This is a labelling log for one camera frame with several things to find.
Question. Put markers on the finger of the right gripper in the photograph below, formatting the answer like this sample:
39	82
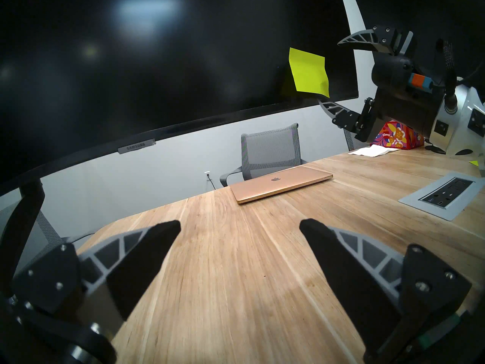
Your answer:
382	39
344	115

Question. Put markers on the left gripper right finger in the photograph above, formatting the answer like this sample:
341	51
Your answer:
360	283

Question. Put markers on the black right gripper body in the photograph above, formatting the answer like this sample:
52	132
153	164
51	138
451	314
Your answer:
401	101

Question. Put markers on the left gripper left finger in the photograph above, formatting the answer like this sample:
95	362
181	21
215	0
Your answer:
140	261

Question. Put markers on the peeled yellow sticky note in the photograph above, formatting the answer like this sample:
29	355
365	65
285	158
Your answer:
308	71

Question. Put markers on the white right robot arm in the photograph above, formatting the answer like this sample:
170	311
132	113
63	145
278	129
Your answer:
466	113

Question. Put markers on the curved black monitor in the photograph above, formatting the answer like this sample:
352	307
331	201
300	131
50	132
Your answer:
170	63

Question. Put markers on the grey mesh office chair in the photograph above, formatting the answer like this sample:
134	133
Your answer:
45	234
269	151
348	139

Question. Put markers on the red floral tissue box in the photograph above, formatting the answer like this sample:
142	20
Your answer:
396	135

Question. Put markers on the white paper napkin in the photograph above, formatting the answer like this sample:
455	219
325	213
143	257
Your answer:
373	151

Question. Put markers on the gold closed laptop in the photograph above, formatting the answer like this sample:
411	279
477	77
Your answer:
280	183

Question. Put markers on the silver table outlet panel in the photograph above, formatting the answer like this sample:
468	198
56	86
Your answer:
443	194

